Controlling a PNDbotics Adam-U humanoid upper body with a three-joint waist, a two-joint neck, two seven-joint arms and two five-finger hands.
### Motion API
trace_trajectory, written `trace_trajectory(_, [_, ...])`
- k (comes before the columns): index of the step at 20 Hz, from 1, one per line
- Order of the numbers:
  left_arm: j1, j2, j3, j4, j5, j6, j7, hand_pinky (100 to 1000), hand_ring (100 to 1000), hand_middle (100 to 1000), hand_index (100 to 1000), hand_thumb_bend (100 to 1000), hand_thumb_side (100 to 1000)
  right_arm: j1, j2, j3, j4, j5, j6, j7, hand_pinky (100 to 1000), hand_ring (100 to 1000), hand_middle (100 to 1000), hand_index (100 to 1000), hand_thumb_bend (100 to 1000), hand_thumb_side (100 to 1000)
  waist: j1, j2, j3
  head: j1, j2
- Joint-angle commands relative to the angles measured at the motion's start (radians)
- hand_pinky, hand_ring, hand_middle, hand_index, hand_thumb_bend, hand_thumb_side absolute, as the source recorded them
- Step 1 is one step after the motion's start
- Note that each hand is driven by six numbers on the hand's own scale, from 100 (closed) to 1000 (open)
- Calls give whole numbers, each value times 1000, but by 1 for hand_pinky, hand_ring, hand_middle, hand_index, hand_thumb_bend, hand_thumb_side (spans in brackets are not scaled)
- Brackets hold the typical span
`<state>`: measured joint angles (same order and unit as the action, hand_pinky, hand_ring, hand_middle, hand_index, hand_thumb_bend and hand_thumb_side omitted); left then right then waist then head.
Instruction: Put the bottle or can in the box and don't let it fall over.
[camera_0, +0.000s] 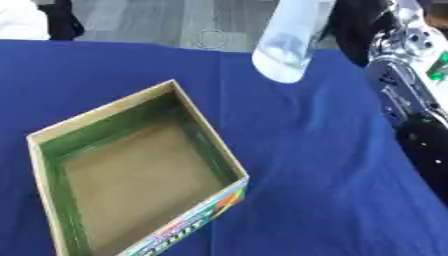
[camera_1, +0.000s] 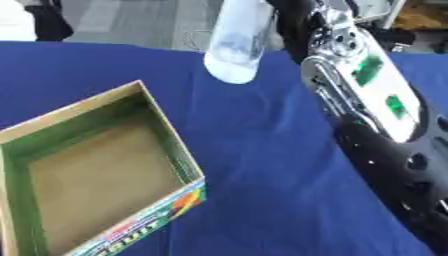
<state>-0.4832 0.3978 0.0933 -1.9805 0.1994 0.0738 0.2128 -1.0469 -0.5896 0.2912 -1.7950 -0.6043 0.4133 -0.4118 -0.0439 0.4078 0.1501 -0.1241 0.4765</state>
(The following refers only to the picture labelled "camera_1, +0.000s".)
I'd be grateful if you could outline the clear plastic bottle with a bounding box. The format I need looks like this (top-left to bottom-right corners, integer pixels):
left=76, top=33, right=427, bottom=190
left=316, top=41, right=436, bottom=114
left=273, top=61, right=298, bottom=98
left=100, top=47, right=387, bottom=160
left=203, top=0, right=277, bottom=85

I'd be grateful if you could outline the cardboard box with green inside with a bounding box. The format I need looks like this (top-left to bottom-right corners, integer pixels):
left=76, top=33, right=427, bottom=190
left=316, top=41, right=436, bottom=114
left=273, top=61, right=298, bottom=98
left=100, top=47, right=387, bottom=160
left=0, top=79, right=210, bottom=256

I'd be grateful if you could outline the black bag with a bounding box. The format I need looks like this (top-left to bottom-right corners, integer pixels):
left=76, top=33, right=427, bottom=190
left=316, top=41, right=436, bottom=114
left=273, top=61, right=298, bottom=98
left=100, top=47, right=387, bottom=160
left=22, top=0, right=76, bottom=42

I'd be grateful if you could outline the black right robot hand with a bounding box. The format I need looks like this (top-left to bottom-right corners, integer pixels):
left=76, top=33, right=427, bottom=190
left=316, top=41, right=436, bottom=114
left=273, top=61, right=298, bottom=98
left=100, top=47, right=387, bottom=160
left=264, top=0, right=322, bottom=64

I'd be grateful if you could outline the wooden furniture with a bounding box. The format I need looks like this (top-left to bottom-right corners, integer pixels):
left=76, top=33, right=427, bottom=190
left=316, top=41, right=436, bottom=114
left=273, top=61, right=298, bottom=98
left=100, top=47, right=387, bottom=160
left=392, top=0, right=448, bottom=32

